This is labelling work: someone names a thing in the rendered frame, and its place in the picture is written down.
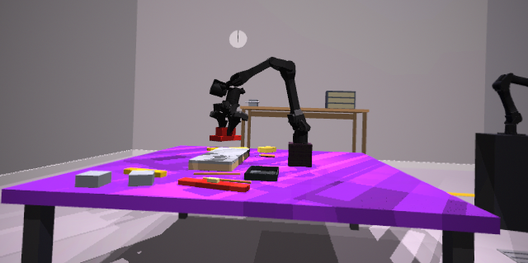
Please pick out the red flat bar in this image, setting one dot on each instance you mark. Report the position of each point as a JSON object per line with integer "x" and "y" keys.
{"x": 214, "y": 183}

